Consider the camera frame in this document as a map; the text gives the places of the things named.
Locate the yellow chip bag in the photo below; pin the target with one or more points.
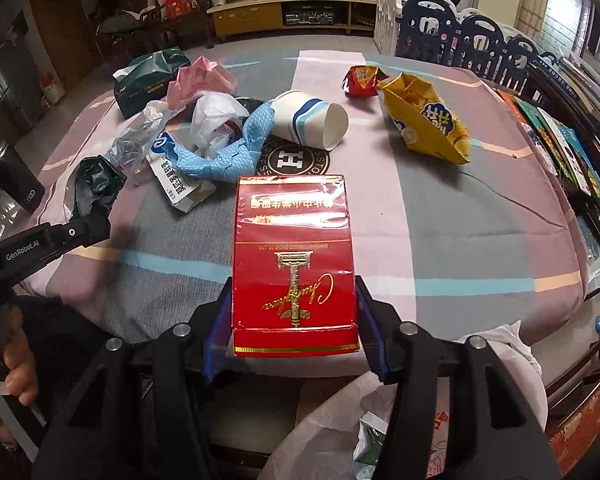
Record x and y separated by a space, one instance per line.
427 125

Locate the dark green snack wrapper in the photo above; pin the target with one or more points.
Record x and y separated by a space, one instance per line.
93 187

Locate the white plastic bag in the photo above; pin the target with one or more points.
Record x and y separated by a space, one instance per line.
217 121

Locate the dark wooden armchair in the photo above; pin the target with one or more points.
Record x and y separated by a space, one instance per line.
128 32

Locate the red snack wrapper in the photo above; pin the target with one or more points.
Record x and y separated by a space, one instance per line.
361 81

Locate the red patterned sofa cushion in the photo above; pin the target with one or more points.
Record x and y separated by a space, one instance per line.
575 433

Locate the stack of books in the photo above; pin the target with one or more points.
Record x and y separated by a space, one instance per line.
579 77

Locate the green tissue box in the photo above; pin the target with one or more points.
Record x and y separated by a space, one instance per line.
146 79

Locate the pink paper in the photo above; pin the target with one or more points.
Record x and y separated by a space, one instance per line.
200 77

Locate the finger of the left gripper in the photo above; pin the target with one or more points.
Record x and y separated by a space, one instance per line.
82 232

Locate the white mesh trash basket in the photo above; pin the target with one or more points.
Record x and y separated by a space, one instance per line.
343 437

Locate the yellow wooden tv cabinet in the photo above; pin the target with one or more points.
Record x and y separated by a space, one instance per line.
249 17

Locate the clear plastic wrapper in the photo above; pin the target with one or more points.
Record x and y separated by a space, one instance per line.
130 148

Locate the colourful picture book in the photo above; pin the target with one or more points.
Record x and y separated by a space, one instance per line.
566 148

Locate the blue baby fence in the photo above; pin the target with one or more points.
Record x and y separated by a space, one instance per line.
430 31

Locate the red cigarette carton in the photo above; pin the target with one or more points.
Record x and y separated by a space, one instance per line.
293 269

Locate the white blue paper cup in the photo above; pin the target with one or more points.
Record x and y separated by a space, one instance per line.
308 121

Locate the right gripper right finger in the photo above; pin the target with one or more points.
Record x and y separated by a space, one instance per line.
375 329

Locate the red gift box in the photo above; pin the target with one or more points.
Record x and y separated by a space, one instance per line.
175 9

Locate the blue textured cloth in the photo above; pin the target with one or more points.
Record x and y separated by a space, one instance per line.
238 159

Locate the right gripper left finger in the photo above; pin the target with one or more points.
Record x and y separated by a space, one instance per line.
136 413

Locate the white blue medicine box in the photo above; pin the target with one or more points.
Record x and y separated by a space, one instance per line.
184 193

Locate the plaid tablecloth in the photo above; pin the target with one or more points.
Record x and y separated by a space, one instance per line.
455 249

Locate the white baby fence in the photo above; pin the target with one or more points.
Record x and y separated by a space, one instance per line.
387 25

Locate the person's left hand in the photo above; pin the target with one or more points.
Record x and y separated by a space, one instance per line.
21 380

